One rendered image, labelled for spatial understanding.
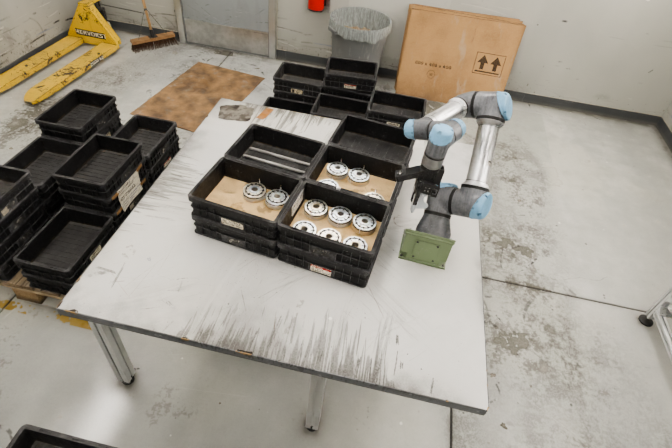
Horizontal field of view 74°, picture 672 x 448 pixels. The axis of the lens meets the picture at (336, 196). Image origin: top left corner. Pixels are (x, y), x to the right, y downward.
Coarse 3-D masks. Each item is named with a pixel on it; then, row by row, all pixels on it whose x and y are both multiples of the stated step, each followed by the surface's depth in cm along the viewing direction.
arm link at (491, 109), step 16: (480, 96) 187; (496, 96) 183; (480, 112) 186; (496, 112) 183; (480, 128) 186; (496, 128) 184; (480, 144) 185; (480, 160) 184; (480, 176) 183; (464, 192) 184; (480, 192) 181; (464, 208) 183; (480, 208) 179
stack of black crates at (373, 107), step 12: (372, 96) 323; (384, 96) 332; (396, 96) 330; (408, 96) 328; (372, 108) 331; (384, 108) 333; (396, 108) 334; (408, 108) 334; (420, 108) 332; (384, 120) 314; (396, 120) 312
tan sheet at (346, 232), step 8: (304, 200) 203; (328, 208) 200; (296, 216) 195; (304, 216) 195; (352, 216) 198; (320, 224) 192; (328, 224) 193; (344, 232) 190; (352, 232) 191; (376, 232) 192; (368, 240) 188; (368, 248) 185
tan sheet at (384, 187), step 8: (320, 176) 216; (344, 184) 213; (368, 184) 215; (376, 184) 215; (384, 184) 216; (392, 184) 216; (360, 192) 210; (368, 192) 210; (376, 192) 211; (384, 192) 211; (392, 192) 212
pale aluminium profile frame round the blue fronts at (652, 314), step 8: (664, 296) 257; (656, 304) 262; (664, 304) 258; (648, 312) 268; (656, 312) 261; (664, 312) 259; (640, 320) 271; (648, 320) 270; (656, 320) 260; (664, 320) 256; (664, 328) 252; (664, 336) 250; (664, 344) 249
